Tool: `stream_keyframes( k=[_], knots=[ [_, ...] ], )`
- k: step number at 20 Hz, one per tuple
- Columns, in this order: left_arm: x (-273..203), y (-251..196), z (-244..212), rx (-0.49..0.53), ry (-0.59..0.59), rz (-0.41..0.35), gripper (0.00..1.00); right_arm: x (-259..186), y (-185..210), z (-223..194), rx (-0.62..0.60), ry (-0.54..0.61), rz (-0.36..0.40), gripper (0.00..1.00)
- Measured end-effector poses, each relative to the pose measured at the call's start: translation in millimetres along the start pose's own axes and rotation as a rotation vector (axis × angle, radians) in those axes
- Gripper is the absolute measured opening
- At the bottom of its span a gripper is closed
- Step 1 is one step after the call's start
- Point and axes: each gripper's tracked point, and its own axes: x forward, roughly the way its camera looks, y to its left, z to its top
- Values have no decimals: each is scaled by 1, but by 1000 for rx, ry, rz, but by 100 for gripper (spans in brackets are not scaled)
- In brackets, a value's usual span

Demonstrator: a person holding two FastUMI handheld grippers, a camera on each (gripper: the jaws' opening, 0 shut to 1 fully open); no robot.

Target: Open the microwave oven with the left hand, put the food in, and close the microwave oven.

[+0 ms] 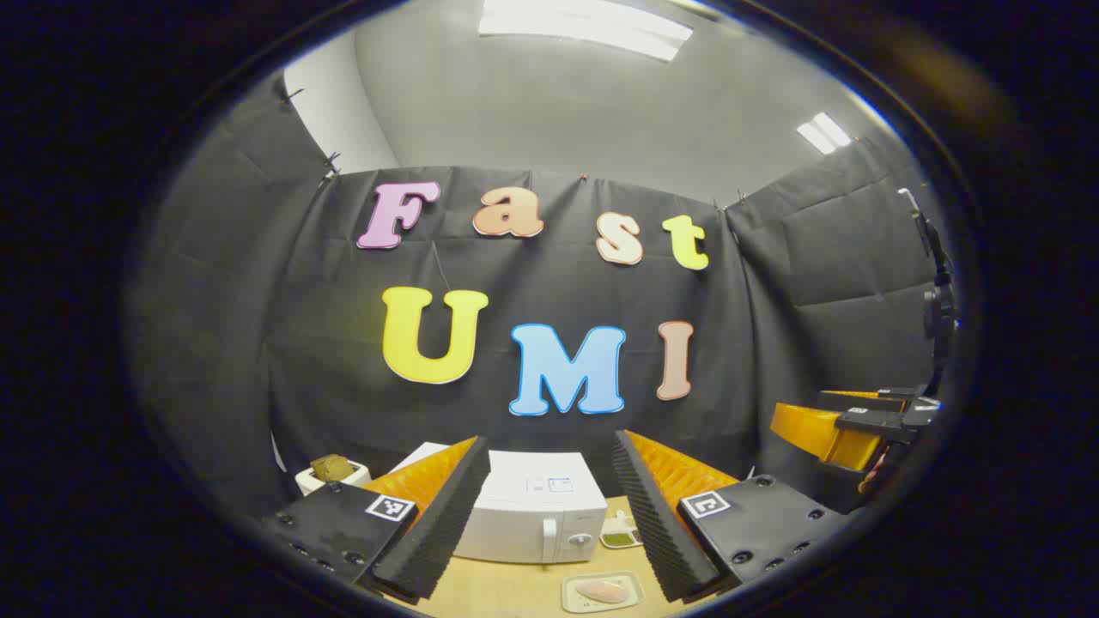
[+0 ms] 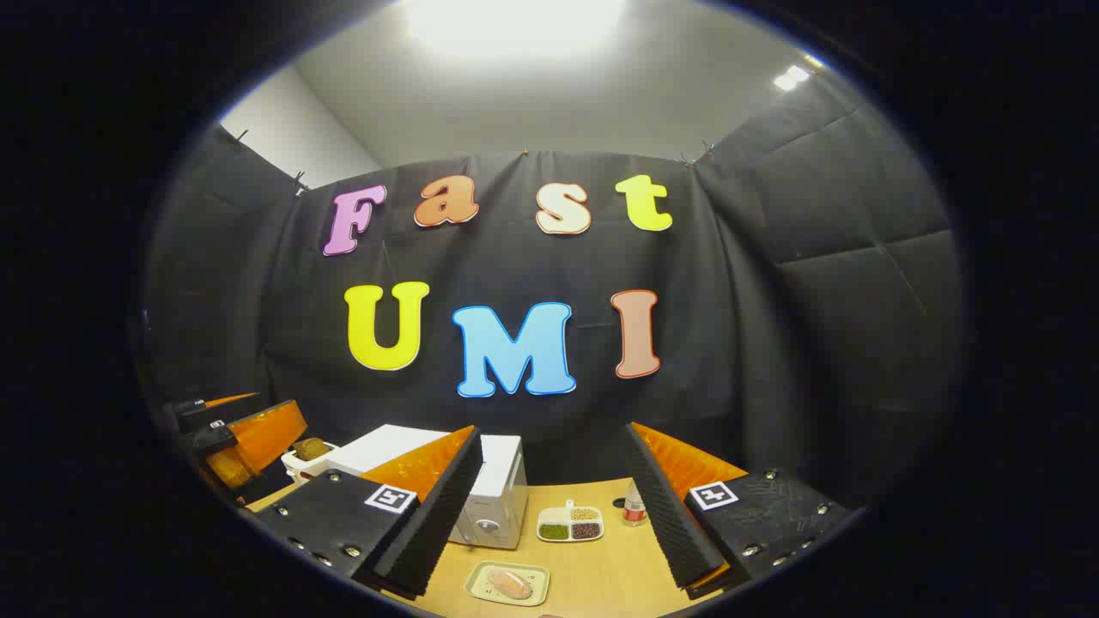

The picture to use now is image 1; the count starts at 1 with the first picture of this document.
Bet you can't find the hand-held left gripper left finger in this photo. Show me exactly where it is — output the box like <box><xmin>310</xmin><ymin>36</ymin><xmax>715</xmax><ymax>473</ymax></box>
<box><xmin>262</xmin><ymin>436</ymin><xmax>492</xmax><ymax>606</ymax></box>

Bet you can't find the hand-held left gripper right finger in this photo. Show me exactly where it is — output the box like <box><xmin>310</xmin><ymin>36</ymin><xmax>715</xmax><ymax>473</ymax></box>
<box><xmin>611</xmin><ymin>429</ymin><xmax>851</xmax><ymax>603</ymax></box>

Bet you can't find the white microwave oven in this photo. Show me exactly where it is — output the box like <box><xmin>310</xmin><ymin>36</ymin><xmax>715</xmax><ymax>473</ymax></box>
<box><xmin>391</xmin><ymin>442</ymin><xmax>609</xmax><ymax>565</ymax></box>

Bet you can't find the white divided dish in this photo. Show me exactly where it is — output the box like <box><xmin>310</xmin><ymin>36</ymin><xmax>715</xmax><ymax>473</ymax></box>
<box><xmin>598</xmin><ymin>511</ymin><xmax>643</xmax><ymax>550</ymax></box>

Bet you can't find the cream rectangular plate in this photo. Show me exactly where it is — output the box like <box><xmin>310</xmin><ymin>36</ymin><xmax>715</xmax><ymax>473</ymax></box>
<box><xmin>562</xmin><ymin>571</ymin><xmax>646</xmax><ymax>614</ymax></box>

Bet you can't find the small ceiling light panel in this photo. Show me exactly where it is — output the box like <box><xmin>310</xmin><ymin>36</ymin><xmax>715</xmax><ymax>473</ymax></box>
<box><xmin>796</xmin><ymin>112</ymin><xmax>853</xmax><ymax>155</ymax></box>

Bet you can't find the large ceiling light panel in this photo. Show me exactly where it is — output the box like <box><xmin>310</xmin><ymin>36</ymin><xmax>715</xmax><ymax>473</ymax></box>
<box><xmin>478</xmin><ymin>0</ymin><xmax>694</xmax><ymax>63</ymax></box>

